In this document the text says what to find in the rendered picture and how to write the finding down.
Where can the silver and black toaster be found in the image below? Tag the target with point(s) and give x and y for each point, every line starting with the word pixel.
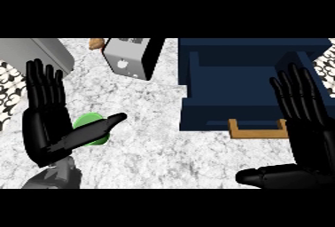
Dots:
pixel 130 57

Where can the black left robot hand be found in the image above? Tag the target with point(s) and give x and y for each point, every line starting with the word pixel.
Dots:
pixel 43 130

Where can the navy blue cabinet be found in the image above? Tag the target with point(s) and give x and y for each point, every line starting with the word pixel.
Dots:
pixel 256 47

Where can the brown bread piece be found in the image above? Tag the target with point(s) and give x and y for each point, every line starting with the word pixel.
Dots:
pixel 95 43

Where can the grey appliance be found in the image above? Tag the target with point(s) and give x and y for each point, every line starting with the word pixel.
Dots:
pixel 30 53

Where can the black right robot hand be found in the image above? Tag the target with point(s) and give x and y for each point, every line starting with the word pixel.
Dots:
pixel 307 136

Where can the green cup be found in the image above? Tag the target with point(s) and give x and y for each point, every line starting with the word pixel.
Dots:
pixel 89 121

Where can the navy blue drawer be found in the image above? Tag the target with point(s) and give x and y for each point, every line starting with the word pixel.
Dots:
pixel 238 100

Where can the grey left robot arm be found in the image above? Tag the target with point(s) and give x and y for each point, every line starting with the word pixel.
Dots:
pixel 57 176

